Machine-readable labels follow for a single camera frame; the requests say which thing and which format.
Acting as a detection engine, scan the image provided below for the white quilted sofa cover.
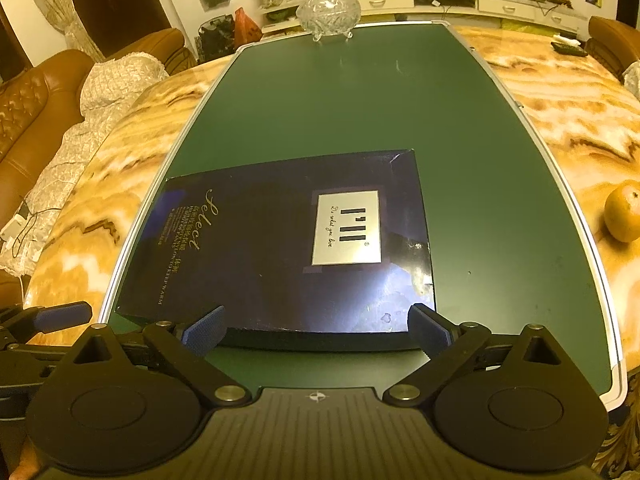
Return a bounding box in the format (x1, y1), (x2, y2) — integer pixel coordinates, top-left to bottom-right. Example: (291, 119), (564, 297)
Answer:
(0, 55), (171, 276)

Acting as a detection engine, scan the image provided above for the gold lace curtain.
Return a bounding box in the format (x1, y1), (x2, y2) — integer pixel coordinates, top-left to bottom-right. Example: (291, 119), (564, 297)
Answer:
(20, 0), (108, 61)

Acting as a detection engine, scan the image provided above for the brown wooden chair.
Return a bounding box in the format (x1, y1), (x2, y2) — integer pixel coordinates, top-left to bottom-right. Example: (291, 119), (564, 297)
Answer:
(582, 15), (640, 83)

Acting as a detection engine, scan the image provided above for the dark blue cardboard box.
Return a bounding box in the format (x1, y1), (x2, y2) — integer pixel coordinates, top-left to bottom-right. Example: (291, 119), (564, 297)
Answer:
(115, 148), (437, 351)

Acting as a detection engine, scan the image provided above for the dark plastic bag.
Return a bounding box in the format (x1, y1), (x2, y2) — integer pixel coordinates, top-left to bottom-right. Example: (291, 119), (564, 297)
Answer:
(196, 16), (241, 63)

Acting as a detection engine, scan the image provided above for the black remote control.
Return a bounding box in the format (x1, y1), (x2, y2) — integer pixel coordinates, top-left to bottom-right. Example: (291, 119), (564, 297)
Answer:
(550, 40), (591, 58)

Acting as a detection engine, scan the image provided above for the orange round fruit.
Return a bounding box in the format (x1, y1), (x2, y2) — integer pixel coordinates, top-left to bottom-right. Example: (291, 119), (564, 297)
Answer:
(604, 183), (640, 243)

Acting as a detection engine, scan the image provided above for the white low cabinet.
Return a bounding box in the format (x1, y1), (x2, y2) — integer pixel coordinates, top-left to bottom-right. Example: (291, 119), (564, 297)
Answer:
(257, 0), (601, 26)

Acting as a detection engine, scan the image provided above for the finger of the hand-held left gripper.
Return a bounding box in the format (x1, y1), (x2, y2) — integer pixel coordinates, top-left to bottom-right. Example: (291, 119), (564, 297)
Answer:
(34, 301), (93, 335)

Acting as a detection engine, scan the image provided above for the cut glass bowl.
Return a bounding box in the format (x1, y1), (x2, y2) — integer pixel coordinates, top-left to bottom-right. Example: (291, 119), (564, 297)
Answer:
(295, 0), (362, 43)

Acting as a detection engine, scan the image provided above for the dark wooden door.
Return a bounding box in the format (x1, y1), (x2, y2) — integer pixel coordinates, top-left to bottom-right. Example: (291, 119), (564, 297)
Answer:
(0, 0), (173, 68)

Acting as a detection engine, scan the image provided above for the brown leather sofa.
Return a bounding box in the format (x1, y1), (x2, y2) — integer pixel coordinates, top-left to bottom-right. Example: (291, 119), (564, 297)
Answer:
(0, 27), (198, 306)

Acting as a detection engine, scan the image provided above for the white charger with cable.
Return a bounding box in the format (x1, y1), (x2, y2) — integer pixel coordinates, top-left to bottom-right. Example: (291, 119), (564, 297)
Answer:
(0, 212), (31, 256)

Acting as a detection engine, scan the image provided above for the marble desktop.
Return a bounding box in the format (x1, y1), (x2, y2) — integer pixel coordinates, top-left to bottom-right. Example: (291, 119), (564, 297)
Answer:
(22, 22), (640, 441)

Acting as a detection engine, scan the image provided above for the green board with metal frame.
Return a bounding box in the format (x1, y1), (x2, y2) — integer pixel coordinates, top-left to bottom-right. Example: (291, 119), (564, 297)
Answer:
(97, 20), (628, 413)

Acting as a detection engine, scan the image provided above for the orange plastic bag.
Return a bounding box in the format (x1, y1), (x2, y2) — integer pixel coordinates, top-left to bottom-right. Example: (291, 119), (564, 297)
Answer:
(234, 7), (263, 46)

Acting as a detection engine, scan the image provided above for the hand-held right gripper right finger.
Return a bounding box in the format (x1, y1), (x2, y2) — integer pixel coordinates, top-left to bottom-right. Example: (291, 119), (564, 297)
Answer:
(382, 303), (593, 405)

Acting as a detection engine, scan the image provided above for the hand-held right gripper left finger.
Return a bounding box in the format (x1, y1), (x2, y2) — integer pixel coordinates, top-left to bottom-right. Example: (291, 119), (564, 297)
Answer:
(50, 305), (253, 406)

